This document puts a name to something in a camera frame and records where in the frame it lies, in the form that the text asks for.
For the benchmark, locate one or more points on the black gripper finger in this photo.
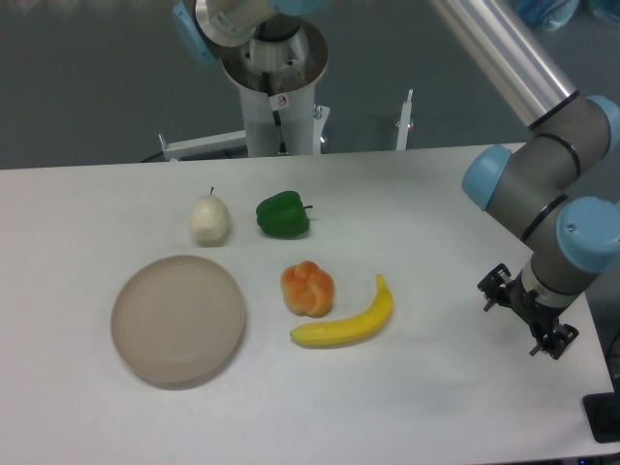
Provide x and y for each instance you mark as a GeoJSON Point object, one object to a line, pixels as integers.
{"type": "Point", "coordinates": [553, 340]}
{"type": "Point", "coordinates": [495, 287]}

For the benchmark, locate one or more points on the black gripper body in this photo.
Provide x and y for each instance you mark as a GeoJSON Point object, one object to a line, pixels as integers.
{"type": "Point", "coordinates": [525, 306]}

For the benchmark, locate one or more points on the yellow banana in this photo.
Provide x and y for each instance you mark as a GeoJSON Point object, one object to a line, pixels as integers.
{"type": "Point", "coordinates": [357, 328]}

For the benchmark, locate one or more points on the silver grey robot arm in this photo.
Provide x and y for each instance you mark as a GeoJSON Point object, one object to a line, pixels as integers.
{"type": "Point", "coordinates": [572, 241]}

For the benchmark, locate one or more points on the black device at edge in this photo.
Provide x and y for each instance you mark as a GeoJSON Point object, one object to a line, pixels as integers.
{"type": "Point", "coordinates": [602, 412]}

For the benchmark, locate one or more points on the orange bread roll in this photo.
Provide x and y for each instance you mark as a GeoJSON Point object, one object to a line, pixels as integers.
{"type": "Point", "coordinates": [307, 289]}

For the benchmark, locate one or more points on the green bell pepper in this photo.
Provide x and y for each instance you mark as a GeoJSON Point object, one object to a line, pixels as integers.
{"type": "Point", "coordinates": [283, 215]}

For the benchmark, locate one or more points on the blue plastic bag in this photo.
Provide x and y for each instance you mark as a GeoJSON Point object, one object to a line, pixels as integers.
{"type": "Point", "coordinates": [551, 15]}

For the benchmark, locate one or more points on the white pear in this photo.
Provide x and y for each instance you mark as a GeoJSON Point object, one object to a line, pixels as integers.
{"type": "Point", "coordinates": [209, 220]}

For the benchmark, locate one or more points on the beige round plate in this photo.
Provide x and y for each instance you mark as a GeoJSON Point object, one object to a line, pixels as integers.
{"type": "Point", "coordinates": [178, 321]}

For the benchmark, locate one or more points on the white metal bracket right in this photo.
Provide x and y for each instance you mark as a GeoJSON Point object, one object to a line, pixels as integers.
{"type": "Point", "coordinates": [405, 122]}

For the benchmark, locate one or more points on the white metal bracket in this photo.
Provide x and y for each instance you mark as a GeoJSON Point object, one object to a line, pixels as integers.
{"type": "Point", "coordinates": [203, 148]}
{"type": "Point", "coordinates": [405, 122]}

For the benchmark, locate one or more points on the white metal bracket left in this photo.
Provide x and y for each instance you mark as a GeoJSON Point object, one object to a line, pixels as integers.
{"type": "Point", "coordinates": [203, 148]}

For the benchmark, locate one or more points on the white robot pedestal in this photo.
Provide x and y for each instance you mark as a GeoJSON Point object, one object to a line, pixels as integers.
{"type": "Point", "coordinates": [276, 74]}

